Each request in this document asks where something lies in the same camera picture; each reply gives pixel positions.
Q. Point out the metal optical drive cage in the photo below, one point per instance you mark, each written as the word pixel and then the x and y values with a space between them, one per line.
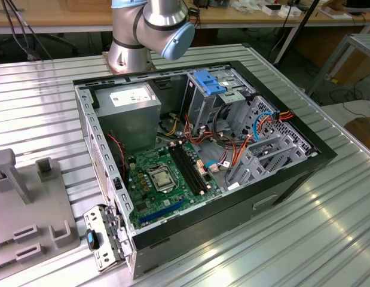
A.
pixel 199 104

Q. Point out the large brown cardboard box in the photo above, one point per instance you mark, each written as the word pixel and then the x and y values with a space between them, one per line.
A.
pixel 322 48

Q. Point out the grey power supply unit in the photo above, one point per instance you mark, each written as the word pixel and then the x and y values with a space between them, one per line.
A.
pixel 128 119

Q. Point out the green motherboard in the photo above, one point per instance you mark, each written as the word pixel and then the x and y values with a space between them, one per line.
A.
pixel 175 200

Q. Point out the hinged metal slot bracket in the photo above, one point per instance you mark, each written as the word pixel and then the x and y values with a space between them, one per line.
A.
pixel 95 218

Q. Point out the white box with black lid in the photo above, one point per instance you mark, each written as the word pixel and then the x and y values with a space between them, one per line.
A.
pixel 271 9

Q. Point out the grey parts rack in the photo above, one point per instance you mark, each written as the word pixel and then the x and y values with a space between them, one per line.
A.
pixel 29 215

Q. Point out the metal disk bay cage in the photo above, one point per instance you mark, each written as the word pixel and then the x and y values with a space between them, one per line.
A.
pixel 262 171

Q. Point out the black RAM slots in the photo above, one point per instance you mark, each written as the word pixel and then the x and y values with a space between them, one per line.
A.
pixel 187 169

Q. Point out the black office chair base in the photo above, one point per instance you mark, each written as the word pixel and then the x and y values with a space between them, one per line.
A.
pixel 53 40

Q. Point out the CPU socket with silver CPU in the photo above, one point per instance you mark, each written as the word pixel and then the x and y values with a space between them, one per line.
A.
pixel 160 179

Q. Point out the black latch with blue mark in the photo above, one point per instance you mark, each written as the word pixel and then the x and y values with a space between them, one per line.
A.
pixel 90 239

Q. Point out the plain white box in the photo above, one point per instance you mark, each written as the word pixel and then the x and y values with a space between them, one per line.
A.
pixel 289 12

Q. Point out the long wooden desk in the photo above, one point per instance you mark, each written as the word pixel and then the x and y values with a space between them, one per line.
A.
pixel 53 18

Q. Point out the blue plastic drive latch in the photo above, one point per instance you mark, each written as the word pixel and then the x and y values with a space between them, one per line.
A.
pixel 208 83

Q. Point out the open black PC case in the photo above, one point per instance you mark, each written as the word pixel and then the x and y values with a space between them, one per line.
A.
pixel 232 221

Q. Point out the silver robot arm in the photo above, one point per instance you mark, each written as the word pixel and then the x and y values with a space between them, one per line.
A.
pixel 128 30

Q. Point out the black stand pole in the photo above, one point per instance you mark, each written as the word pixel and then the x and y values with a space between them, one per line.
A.
pixel 295 33

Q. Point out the blue expansion slot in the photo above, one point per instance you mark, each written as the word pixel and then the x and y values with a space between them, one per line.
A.
pixel 160 213

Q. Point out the metal frame table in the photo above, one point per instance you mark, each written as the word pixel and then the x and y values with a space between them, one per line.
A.
pixel 361 39

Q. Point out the square brown base plate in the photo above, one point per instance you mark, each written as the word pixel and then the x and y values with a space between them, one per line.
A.
pixel 106 61

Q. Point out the small brown cardboard box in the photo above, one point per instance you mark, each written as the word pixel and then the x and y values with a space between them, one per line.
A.
pixel 364 131

